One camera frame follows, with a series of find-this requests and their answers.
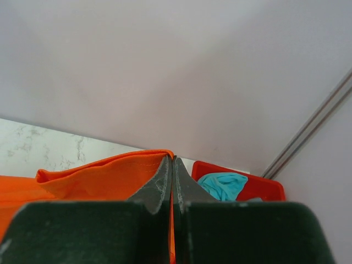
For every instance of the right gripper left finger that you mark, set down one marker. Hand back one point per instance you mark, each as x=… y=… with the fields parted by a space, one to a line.
x=155 y=196

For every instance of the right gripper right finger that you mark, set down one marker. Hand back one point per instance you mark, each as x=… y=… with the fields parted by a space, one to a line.
x=193 y=219

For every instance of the orange t shirt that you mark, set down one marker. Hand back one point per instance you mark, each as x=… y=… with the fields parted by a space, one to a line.
x=80 y=215

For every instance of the cyan t shirt in bin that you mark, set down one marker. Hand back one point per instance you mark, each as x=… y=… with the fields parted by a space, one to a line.
x=225 y=186

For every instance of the grey t shirt in bin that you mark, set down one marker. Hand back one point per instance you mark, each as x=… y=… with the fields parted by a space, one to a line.
x=256 y=199

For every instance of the red plastic bin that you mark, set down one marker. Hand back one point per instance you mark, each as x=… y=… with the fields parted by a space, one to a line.
x=268 y=190

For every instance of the right corner frame post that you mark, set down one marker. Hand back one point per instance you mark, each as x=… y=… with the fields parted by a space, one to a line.
x=333 y=101

